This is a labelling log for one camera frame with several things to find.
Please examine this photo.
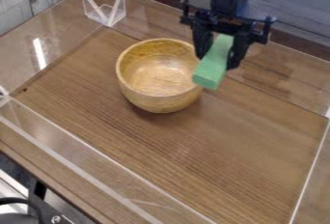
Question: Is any brown wooden bowl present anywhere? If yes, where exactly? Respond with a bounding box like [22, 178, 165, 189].
[117, 38, 202, 113]

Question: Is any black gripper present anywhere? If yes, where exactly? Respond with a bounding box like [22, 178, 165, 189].
[181, 0, 276, 70]

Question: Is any black cable lower left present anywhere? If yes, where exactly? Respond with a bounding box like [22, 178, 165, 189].
[0, 197, 45, 224]

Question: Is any green rectangular block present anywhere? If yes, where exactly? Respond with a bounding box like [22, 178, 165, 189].
[193, 35, 234, 90]

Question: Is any clear acrylic front wall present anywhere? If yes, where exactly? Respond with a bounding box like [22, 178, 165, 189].
[0, 97, 216, 224]

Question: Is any black metal table bracket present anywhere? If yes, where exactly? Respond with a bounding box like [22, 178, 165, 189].
[29, 182, 75, 224]

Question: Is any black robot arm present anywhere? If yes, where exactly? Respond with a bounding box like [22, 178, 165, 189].
[181, 0, 276, 70]

